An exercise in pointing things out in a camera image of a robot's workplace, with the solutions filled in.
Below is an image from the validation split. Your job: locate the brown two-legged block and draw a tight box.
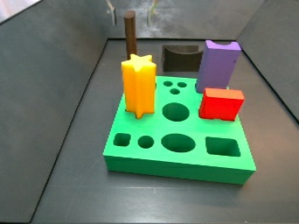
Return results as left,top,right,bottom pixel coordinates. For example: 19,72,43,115
124,10,136,59

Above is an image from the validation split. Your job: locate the green shape sorter board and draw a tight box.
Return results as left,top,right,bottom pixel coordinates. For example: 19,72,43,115
103,76,256,185

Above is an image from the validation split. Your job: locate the red square block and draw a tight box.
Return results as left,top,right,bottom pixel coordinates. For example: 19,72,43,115
199,87,246,122

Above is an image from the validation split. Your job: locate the yellow star block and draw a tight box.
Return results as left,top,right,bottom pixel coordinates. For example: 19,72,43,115
122,54,156,119

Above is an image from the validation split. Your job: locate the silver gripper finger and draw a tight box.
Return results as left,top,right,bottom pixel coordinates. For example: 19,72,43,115
147,0,159,26
106,0,118,26

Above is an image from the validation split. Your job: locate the purple tall block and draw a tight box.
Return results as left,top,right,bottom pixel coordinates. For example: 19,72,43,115
196,40,242,93

